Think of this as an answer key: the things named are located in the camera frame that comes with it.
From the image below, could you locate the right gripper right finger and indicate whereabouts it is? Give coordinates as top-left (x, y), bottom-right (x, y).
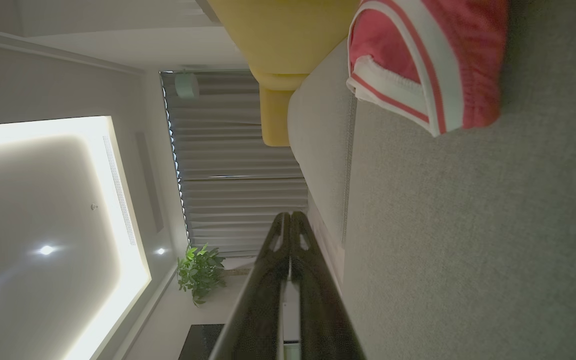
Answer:
top-left (290, 211), bottom-right (367, 360)

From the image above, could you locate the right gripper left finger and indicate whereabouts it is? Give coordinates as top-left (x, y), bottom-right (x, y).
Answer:
top-left (208, 211), bottom-right (292, 360)

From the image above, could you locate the red white shirt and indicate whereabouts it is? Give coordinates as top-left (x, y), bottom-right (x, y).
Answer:
top-left (346, 0), bottom-right (510, 137)

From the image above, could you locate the black screen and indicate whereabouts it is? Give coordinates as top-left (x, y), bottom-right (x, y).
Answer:
top-left (178, 324), bottom-right (225, 360)

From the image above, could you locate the green potted plant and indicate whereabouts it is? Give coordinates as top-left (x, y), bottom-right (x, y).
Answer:
top-left (177, 243), bottom-right (227, 307)

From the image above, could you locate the grey pleated curtain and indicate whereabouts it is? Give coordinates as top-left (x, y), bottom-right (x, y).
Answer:
top-left (160, 70), bottom-right (310, 257)

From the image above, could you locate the glowing ceiling light cove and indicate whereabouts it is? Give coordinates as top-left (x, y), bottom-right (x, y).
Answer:
top-left (0, 116), bottom-right (153, 360)

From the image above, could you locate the grey sofa seat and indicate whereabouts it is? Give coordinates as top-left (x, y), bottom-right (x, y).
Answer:
top-left (287, 0), bottom-right (576, 360)

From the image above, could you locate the long ceiling air vent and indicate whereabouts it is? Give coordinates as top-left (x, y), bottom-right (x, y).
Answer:
top-left (102, 135), bottom-right (137, 247)

